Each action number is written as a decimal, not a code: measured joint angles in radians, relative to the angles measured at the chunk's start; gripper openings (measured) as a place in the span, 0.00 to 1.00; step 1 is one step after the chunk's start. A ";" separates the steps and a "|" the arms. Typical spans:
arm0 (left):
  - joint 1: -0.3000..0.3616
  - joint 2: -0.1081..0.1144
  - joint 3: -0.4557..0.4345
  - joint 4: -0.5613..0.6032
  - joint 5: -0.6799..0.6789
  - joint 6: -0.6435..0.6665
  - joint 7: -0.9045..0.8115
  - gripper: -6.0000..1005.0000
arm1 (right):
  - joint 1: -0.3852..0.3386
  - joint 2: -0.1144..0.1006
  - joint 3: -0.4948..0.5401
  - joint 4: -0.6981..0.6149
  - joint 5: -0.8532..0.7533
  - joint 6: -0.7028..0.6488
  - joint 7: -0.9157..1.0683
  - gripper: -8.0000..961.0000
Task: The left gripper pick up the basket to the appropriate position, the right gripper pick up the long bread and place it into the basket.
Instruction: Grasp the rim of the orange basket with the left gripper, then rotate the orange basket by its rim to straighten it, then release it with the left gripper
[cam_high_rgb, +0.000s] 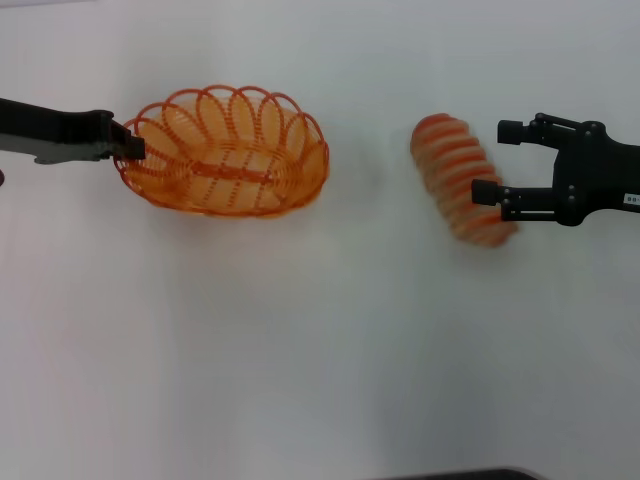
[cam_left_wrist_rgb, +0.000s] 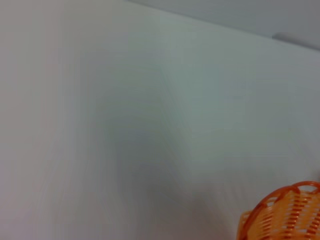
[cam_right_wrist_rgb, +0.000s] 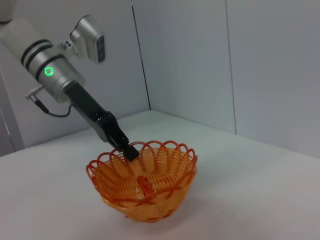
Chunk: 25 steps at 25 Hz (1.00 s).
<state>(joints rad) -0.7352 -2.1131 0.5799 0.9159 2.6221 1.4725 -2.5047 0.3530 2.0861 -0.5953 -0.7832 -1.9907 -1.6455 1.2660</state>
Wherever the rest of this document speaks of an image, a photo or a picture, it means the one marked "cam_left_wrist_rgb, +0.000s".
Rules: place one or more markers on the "orange woven plastic basket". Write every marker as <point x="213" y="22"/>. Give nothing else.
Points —
<point x="285" y="215"/>

